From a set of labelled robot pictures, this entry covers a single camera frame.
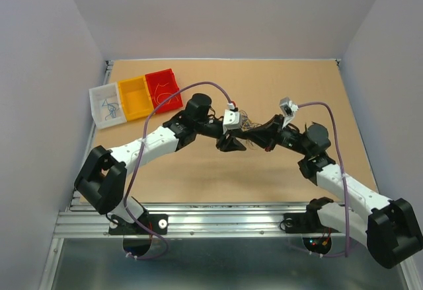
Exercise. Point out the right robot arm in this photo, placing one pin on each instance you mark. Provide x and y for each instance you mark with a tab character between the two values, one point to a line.
387	228

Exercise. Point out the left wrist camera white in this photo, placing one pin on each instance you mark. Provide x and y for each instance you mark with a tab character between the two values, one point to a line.
231	118

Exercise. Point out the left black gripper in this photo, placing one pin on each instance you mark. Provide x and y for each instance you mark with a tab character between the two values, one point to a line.
230	144

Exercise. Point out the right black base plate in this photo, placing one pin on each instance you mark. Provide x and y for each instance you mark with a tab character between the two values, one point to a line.
306	223

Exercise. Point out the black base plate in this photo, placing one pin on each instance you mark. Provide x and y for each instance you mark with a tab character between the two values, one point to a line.
155	222
306	223

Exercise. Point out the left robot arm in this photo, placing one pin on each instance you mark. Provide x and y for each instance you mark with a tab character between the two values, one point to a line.
101	180

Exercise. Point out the yellow plastic bin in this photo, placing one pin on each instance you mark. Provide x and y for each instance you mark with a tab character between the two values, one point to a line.
135	98

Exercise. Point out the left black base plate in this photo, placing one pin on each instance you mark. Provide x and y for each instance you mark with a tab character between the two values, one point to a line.
155	222

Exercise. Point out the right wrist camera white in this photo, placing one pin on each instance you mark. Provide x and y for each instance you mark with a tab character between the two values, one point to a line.
289	110

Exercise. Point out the white plastic bin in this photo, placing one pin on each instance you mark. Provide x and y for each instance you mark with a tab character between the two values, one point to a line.
106	106

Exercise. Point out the red plastic bin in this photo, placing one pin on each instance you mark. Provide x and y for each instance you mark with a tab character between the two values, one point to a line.
161	85

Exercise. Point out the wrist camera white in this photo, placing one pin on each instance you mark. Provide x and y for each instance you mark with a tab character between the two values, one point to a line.
231	118
289	110

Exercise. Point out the aluminium rail frame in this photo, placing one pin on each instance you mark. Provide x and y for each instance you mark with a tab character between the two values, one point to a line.
222	245

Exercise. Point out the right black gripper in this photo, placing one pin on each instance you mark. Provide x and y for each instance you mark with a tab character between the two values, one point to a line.
266	134

